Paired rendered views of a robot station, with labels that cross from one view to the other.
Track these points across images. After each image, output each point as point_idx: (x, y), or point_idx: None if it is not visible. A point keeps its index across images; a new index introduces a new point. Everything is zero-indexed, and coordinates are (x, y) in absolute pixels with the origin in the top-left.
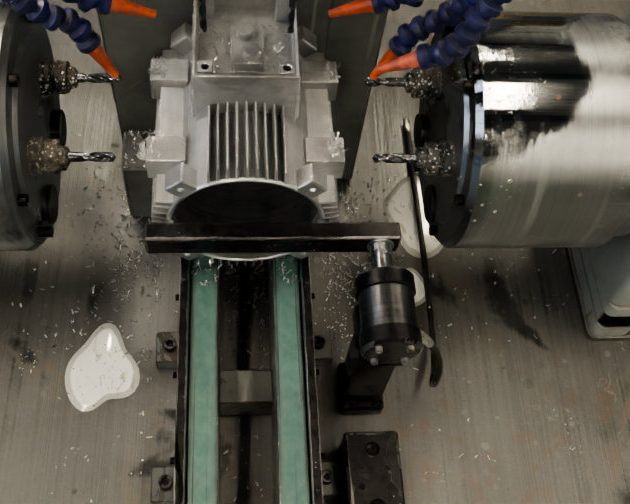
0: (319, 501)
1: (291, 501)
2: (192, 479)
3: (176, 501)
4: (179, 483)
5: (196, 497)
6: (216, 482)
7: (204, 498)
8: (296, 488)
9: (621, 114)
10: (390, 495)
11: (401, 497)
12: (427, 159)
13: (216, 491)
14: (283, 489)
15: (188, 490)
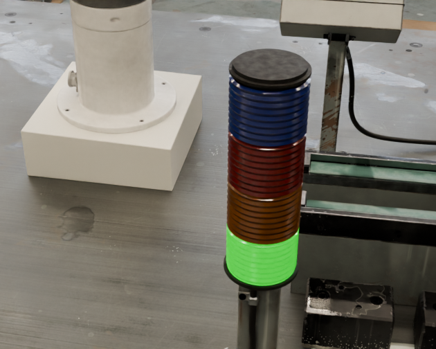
0: None
1: None
2: None
3: (432, 160)
4: None
5: None
6: None
7: (435, 178)
8: None
9: None
10: None
11: None
12: None
13: None
14: None
15: None
